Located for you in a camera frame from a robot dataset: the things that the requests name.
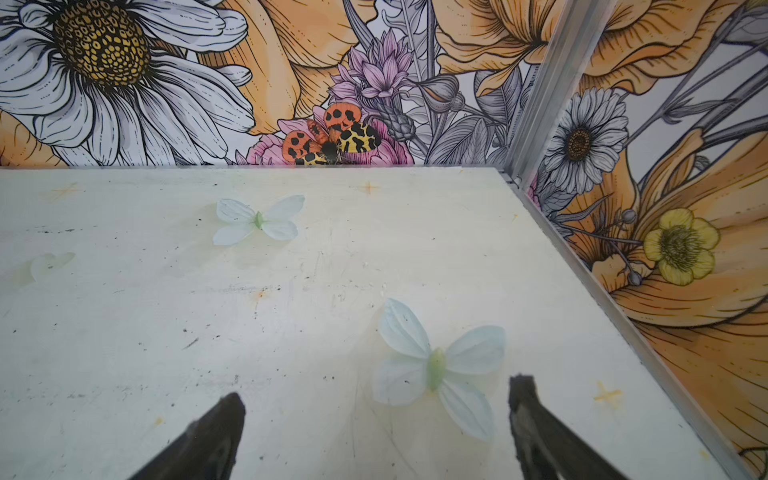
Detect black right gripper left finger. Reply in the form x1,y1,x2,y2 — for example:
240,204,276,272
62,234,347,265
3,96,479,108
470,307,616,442
130,392,246,480

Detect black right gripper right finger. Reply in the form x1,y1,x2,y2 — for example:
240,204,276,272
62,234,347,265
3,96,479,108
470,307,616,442
508,375,625,480

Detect aluminium table edge rail right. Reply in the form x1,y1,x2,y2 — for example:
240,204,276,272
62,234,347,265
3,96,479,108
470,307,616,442
496,167,752,479

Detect aluminium corner post right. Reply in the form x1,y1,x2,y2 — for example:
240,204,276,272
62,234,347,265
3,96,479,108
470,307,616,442
504,0,616,193

